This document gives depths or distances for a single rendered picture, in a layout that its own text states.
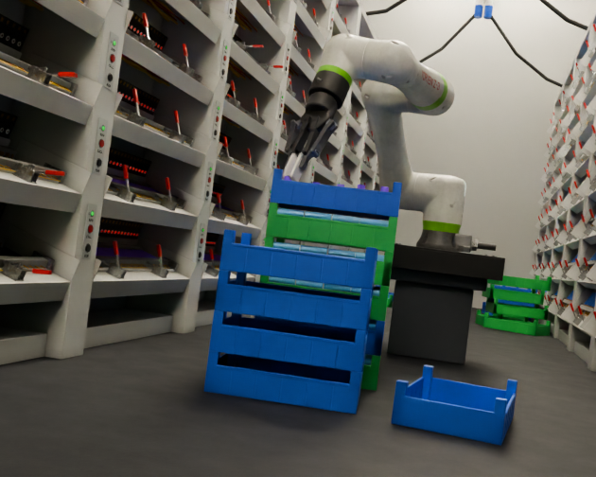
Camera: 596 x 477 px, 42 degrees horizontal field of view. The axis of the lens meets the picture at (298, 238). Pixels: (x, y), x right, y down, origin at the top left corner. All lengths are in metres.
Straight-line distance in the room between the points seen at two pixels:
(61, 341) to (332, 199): 0.68
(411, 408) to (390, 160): 1.23
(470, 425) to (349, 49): 0.97
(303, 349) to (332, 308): 0.10
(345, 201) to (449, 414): 0.58
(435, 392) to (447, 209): 0.96
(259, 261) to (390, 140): 1.07
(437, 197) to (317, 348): 1.19
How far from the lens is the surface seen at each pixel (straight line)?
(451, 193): 2.58
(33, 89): 1.56
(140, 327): 2.19
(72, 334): 1.77
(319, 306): 1.49
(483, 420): 1.45
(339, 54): 1.96
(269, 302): 1.50
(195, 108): 2.41
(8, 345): 1.65
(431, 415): 1.46
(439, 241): 2.57
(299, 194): 1.80
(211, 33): 2.39
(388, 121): 2.43
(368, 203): 1.78
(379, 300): 1.78
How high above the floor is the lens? 0.30
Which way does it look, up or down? 1 degrees up
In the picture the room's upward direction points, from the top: 7 degrees clockwise
